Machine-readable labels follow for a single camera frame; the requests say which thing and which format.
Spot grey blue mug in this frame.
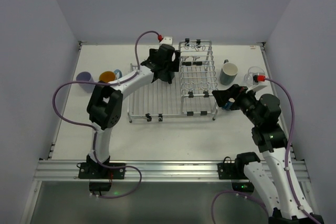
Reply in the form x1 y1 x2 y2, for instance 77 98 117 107
219 59 238 86

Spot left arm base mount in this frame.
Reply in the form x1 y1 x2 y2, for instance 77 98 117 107
77 162 125 196

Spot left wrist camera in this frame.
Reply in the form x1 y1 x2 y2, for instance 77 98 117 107
159 36 173 46

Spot dark green mug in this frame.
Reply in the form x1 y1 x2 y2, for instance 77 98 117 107
159 71 175 84

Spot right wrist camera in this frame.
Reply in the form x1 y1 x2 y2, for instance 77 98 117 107
247 75 267 92

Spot aluminium frame rail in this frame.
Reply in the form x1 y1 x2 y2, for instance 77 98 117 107
34 158 312 183

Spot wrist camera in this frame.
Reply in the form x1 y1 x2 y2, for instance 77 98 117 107
247 75 267 92
159 36 173 46

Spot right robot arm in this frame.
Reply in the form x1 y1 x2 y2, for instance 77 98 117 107
212 84 323 223

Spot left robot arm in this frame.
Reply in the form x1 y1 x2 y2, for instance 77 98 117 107
86 44 181 168

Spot dark blue mug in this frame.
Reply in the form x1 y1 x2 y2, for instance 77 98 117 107
222 98 235 111

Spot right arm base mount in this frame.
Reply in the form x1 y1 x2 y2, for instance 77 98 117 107
217 156 255 193

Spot light blue ceramic mug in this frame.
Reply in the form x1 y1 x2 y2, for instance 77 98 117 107
99 69 122 83

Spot clear glass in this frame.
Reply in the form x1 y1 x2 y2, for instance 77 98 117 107
244 66 265 87

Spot lavender plastic cup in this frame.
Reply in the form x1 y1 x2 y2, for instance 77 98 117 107
76 71 95 93

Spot silver wire dish rack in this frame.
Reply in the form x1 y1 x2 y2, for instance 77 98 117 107
127 39 218 122

